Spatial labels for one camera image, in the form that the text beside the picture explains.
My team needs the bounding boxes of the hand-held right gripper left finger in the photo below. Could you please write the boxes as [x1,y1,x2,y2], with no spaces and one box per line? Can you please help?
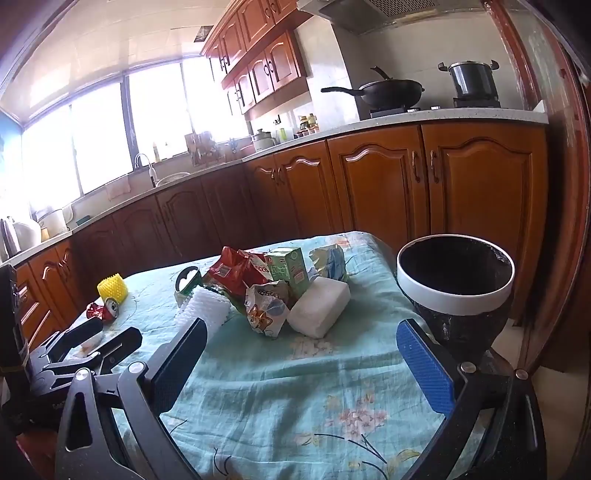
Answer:
[54,318,207,480]

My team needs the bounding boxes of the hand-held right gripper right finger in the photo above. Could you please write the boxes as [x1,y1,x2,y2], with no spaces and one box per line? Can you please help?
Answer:
[396,318,549,480]

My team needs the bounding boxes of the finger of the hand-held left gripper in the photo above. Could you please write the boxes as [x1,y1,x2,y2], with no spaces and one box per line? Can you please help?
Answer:
[44,318,103,363]
[39,327,143,384]

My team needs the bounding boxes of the green gold snack pouch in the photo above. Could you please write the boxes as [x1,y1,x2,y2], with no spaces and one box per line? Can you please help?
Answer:
[174,266,205,308]

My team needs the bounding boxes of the black bin with white rim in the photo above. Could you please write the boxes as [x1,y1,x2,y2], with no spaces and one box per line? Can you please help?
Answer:
[396,234,515,356]

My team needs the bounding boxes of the crushed red can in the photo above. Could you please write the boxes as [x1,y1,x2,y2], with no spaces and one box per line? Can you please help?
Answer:
[86,298,122,323]

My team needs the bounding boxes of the yellow foam fruit net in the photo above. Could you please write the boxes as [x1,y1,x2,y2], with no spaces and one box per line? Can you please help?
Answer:
[97,273,127,304]

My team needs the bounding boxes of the white foam fruit net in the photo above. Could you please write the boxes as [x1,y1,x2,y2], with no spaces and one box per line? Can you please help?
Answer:
[175,286,232,330]

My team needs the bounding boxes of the white electric kettle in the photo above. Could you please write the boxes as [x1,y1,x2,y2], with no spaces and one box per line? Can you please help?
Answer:
[0,217,42,260]

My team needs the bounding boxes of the cartoon print snack packet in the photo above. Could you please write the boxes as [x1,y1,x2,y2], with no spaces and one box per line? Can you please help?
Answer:
[245,281,291,340]

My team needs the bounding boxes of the floral turquoise tablecloth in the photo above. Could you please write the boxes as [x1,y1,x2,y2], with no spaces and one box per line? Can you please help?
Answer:
[62,231,485,480]

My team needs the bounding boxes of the red snack bag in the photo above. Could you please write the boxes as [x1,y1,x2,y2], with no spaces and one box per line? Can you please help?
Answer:
[203,246,273,315]

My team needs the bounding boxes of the white appliance with lid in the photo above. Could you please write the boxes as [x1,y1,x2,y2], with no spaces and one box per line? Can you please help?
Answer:
[39,208,75,237]

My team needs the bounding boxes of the white foam block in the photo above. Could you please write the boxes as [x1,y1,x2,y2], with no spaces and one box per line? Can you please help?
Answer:
[287,276,350,340]

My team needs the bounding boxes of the pale blue white packet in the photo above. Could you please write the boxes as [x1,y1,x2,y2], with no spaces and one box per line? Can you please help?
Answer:
[308,244,349,283]

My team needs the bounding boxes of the green drink carton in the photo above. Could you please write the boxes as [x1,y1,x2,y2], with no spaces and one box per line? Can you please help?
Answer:
[264,247,309,301]

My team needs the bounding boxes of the chrome faucet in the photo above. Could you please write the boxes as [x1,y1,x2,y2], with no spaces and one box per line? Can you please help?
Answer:
[134,153,158,188]

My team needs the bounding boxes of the wooden lower cabinets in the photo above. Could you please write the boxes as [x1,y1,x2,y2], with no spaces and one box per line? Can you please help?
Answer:
[14,124,549,342]

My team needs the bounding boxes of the wooden cabinets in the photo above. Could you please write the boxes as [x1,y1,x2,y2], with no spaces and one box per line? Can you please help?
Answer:
[202,0,310,121]
[14,124,549,342]

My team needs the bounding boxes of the kitchen window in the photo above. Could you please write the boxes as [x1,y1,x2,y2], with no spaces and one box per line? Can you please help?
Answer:
[0,58,250,217]

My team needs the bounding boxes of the pale kitchen countertop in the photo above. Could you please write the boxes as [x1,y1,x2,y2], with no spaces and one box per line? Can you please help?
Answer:
[0,106,550,268]

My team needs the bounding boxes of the gas stove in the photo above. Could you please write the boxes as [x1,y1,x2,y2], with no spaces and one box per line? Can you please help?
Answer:
[369,95,502,118]

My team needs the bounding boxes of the group of condiment jars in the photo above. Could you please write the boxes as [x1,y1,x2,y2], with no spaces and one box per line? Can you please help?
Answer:
[295,113,320,137]

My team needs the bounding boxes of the black wok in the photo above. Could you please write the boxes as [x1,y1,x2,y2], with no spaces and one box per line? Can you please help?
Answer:
[321,66,424,108]

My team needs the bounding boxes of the dark cooking pot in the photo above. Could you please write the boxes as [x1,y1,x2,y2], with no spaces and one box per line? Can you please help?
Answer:
[438,60,500,100]

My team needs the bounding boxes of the wooden upper cabinets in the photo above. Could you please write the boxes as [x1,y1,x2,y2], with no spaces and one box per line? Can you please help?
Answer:
[202,0,310,121]

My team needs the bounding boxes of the range hood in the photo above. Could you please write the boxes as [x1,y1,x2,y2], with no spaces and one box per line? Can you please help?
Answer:
[297,0,483,34]

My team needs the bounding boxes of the wooden door frame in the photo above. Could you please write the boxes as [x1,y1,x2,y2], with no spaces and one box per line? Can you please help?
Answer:
[480,0,591,372]

